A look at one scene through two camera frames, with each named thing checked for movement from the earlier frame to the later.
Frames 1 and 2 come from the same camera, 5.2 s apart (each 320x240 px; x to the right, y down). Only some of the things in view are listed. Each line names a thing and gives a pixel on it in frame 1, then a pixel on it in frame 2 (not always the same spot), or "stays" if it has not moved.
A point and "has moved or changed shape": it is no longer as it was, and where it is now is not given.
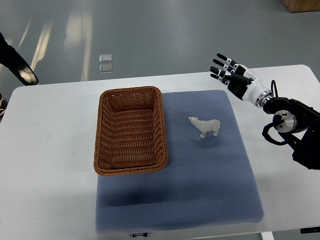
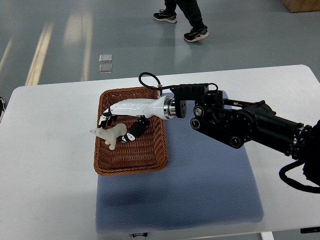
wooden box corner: [299, 6] stays
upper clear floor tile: [105, 58] stays
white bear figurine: [205, 126] has moved or changed shape
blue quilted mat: [208, 182] stays
